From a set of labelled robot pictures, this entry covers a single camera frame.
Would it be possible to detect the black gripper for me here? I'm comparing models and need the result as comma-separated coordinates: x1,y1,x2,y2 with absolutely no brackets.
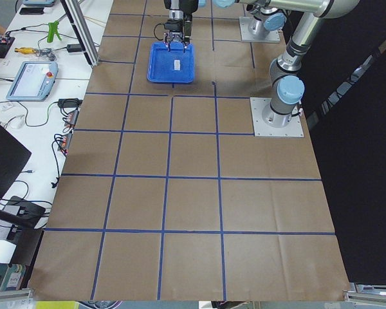
163,19,190,53

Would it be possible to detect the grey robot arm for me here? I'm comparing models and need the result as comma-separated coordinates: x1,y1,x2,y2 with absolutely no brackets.
242,0,360,128
162,1,288,51

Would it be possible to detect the blue plastic tray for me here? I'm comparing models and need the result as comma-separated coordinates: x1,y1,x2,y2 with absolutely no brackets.
147,42,195,84

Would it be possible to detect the black power adapter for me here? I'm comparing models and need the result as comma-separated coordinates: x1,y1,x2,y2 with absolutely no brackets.
66,44,82,53

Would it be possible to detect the teach pendant tablet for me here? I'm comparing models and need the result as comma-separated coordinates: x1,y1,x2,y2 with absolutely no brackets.
6,61,59,102

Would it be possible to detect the yellow tool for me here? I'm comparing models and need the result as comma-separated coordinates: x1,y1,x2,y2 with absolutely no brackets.
14,47,36,55

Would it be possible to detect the black monitor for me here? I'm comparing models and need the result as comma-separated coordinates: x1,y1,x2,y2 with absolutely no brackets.
0,113,46,230

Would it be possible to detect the aluminium frame post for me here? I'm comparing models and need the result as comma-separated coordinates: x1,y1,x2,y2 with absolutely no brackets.
60,0,100,68

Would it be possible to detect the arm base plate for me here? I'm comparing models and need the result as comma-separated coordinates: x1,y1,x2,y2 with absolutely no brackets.
250,97,304,138
239,17,280,43

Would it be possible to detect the green handled reach grabber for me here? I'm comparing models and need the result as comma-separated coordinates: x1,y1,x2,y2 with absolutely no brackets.
46,21,62,43

